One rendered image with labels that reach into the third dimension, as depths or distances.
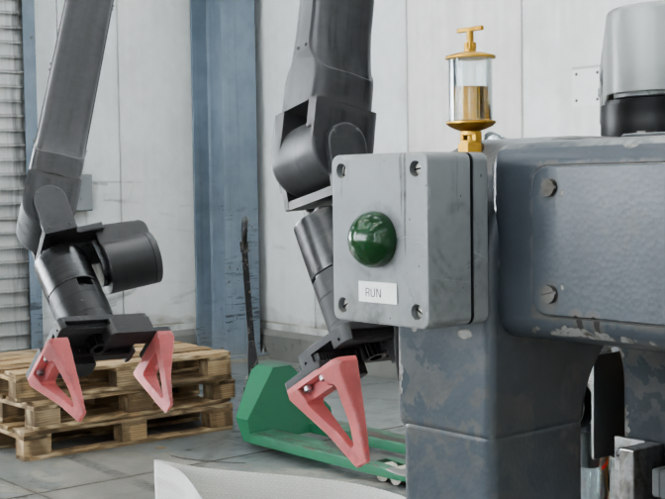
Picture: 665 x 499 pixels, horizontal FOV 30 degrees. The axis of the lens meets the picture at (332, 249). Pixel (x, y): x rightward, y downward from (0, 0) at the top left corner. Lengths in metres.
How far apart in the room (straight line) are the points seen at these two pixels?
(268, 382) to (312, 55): 5.38
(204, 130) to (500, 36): 2.83
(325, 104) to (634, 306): 0.44
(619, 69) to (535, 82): 6.74
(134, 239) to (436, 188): 0.75
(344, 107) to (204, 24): 8.69
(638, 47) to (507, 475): 0.26
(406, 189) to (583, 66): 6.65
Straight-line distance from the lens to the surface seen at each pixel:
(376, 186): 0.65
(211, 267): 9.62
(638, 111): 0.74
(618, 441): 0.88
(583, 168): 0.62
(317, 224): 0.98
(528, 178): 0.65
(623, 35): 0.76
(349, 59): 1.01
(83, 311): 1.28
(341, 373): 0.90
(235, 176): 9.25
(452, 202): 0.64
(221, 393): 6.77
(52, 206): 1.33
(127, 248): 1.34
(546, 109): 7.43
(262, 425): 6.29
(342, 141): 0.97
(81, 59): 1.46
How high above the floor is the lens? 1.31
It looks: 3 degrees down
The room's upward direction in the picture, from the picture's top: 1 degrees counter-clockwise
